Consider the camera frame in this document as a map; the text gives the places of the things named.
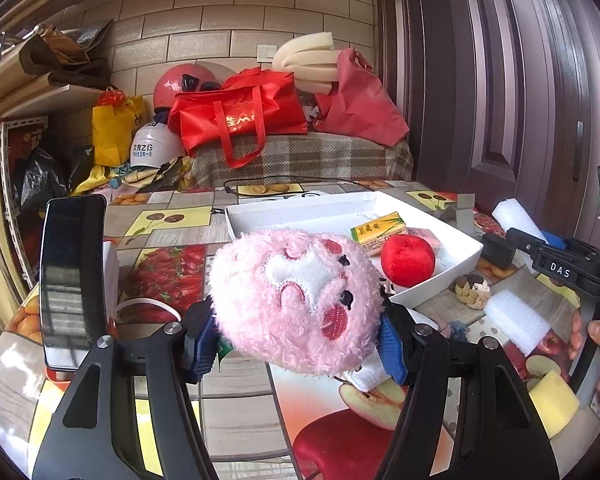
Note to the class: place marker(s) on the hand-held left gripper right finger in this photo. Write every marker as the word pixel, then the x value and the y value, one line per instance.
pixel 392 350

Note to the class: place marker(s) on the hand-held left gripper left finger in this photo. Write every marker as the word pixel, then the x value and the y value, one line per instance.
pixel 205 347

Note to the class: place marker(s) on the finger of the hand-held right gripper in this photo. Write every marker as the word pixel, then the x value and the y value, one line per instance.
pixel 522 241
pixel 555 240

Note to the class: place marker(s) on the long white foam piece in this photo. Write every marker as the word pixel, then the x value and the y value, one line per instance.
pixel 512 217

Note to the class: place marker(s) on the white foam block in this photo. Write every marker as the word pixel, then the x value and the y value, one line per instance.
pixel 517 317

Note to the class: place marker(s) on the pink plush toy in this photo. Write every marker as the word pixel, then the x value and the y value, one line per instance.
pixel 290 285

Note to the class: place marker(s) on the white rectangular tray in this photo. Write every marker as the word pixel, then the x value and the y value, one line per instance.
pixel 290 220

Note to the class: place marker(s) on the fruit print tablecloth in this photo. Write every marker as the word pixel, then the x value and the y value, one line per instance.
pixel 240 400

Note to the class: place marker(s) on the grey white card stand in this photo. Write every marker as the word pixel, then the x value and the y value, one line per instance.
pixel 465 210

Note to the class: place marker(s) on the small blue grey plush toy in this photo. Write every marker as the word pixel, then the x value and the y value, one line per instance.
pixel 457 331

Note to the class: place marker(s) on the small beige plush toy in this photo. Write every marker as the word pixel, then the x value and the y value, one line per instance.
pixel 470 292

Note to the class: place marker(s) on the red plush apple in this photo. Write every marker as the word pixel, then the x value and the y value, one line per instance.
pixel 407 262

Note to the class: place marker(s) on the pink packet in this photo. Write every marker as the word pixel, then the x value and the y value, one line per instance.
pixel 427 237

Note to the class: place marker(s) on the yellow green drink carton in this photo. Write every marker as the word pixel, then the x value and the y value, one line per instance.
pixel 375 235

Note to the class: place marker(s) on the yellow sponge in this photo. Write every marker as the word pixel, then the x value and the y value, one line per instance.
pixel 555 402

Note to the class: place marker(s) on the black smartphone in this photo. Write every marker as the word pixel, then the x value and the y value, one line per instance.
pixel 72 280

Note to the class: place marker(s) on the brown panelled door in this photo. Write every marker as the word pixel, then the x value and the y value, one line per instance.
pixel 505 85

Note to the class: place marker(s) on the white helmet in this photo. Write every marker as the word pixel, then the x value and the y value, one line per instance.
pixel 152 145

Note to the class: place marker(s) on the red plastic bag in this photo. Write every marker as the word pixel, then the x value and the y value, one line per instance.
pixel 360 105

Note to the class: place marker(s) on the yellow shopping bag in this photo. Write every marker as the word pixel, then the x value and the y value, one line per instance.
pixel 110 135

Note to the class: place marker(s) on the red tote bag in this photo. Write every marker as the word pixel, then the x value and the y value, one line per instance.
pixel 230 115

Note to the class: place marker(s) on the black plastic bag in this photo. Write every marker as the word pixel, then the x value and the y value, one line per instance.
pixel 45 175

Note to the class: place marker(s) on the red helmet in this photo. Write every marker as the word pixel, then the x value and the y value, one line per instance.
pixel 175 85

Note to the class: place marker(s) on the cream foam strips bundle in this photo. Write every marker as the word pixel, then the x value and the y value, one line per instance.
pixel 305 60

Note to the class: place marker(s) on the metal storage shelf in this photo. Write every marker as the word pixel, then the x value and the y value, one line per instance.
pixel 15 123

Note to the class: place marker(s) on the brown paper bags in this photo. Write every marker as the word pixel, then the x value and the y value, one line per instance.
pixel 65 55

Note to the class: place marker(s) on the white light switch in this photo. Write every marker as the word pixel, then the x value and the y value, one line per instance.
pixel 266 53

